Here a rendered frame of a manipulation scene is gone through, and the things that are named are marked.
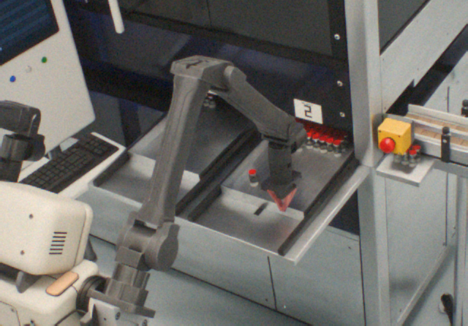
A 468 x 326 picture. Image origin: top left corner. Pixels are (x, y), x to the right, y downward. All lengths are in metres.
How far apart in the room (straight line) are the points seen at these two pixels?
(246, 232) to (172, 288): 1.18
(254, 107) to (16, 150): 0.55
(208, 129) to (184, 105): 0.92
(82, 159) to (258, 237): 0.72
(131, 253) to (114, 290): 0.08
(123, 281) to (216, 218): 0.66
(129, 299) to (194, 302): 1.64
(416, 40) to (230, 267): 1.12
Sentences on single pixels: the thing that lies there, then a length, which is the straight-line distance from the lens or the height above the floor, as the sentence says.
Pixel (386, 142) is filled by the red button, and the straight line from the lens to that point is 2.35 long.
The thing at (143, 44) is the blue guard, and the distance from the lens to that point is 2.73.
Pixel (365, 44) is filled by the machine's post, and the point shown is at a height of 1.28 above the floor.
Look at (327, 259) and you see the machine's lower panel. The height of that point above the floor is 0.45.
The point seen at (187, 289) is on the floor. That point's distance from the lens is 3.44.
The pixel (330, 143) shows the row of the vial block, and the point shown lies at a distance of 2.50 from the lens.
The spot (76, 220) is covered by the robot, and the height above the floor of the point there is 1.32.
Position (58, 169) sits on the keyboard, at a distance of 2.77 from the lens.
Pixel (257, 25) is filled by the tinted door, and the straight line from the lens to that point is 2.41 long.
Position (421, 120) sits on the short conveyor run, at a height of 0.93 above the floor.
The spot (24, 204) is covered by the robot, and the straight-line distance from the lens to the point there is 1.77.
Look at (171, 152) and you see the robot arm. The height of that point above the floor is 1.39.
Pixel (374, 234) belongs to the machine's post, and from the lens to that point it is 2.64.
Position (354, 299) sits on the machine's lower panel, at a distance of 2.90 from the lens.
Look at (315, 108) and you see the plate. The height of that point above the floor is 1.04.
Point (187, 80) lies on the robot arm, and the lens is 1.78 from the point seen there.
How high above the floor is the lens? 2.45
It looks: 37 degrees down
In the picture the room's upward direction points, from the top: 10 degrees counter-clockwise
